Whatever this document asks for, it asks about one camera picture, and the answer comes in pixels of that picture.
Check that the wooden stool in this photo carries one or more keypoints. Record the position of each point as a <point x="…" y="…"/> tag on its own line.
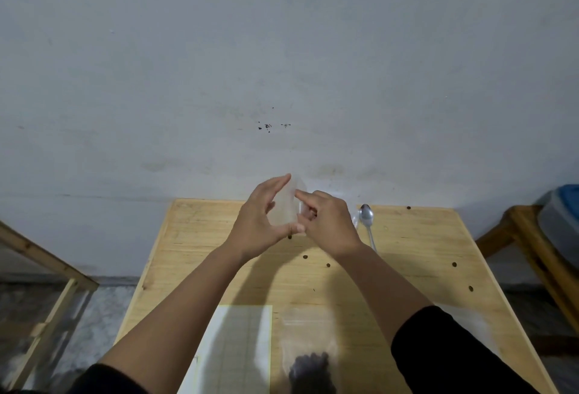
<point x="529" y="240"/>

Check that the small clear plastic bag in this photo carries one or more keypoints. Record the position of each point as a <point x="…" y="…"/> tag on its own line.
<point x="286" y="208"/>

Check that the clear bag with coffee beans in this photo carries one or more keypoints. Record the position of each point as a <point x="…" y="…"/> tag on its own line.
<point x="307" y="335"/>

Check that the pile of dark coffee beans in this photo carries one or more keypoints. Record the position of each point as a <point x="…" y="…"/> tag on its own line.
<point x="312" y="375"/>

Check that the white grid paper sheet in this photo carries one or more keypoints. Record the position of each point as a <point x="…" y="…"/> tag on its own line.
<point x="244" y="353"/>

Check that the person's left thumb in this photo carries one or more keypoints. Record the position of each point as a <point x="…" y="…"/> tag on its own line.
<point x="289" y="229"/>

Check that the person's left forearm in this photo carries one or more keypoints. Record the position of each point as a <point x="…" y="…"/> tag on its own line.
<point x="181" y="316"/>

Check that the person's right hand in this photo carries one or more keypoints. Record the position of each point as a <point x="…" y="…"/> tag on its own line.
<point x="332" y="226"/>

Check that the person's right thumb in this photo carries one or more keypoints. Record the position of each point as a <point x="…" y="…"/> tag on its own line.
<point x="307" y="214"/>

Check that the person's left hand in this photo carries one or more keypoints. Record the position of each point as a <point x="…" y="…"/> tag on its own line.
<point x="251" y="226"/>

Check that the clear plastic spoon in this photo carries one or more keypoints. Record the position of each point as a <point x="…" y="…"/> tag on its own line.
<point x="355" y="219"/>

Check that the metal spoon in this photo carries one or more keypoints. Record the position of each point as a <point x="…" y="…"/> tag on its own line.
<point x="367" y="216"/>

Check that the wooden frame stand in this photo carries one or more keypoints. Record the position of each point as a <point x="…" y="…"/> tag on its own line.
<point x="49" y="267"/>

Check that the person's right forearm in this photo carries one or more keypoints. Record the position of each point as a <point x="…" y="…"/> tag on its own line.
<point x="407" y="316"/>

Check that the grey container with blue lid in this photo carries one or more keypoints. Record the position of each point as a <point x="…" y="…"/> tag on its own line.
<point x="563" y="221"/>

